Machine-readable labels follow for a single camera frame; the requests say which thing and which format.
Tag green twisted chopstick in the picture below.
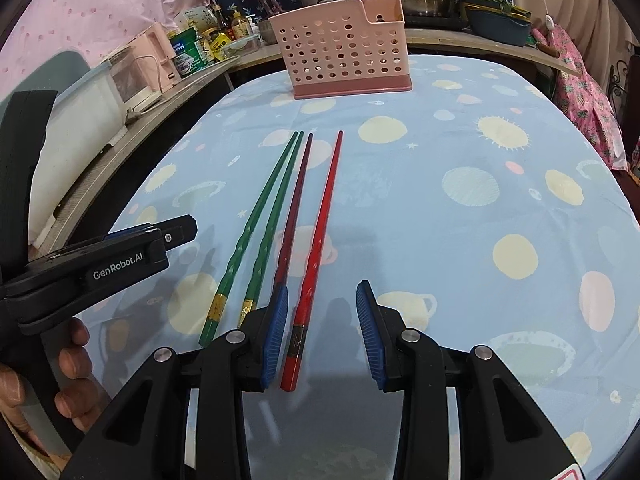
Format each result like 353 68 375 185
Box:
240 131 306 328
198 131 299 347

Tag dark purple twisted chopstick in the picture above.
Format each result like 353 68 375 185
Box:
270 132 315 306

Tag wooden shelf board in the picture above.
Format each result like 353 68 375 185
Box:
225 27 583 78

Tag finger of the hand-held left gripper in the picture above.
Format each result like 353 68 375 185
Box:
106 214 198 249

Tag grey side counter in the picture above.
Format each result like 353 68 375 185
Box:
30 55 241 251

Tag red twisted chopstick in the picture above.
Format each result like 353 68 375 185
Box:
280 130 345 392

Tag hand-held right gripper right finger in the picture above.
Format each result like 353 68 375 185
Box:
355 281 576 480

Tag pink pineapple print garment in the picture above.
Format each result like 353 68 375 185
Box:
530 25 628 171

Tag dark metal chair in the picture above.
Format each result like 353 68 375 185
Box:
607 55 640 181

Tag yellow green trays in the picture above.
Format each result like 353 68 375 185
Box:
460 0 533 18

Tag yellow packet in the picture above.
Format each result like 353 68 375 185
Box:
207 30 233 63

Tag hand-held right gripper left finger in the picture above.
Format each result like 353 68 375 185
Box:
60 285 291 480

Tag green white can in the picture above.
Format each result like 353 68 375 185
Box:
167 30 208 78

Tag pink printed curtain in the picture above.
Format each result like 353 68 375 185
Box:
0 0 216 106

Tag pink perforated utensil holder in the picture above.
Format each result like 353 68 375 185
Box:
268 0 413 100

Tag blue plastic basin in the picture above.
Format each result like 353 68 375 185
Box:
467 7 533 46

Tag person's left hand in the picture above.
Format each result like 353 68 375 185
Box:
0 317 108 461

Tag wooden handled tool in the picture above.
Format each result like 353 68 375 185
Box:
530 30 563 58

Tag clear food container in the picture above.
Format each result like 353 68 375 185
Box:
220 34 261 58

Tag white plastic jar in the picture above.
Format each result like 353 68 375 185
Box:
175 6 216 31

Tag white plastic storage box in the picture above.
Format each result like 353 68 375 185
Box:
30 50 128 248

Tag pink small appliance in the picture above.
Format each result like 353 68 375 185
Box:
132 24 181 93

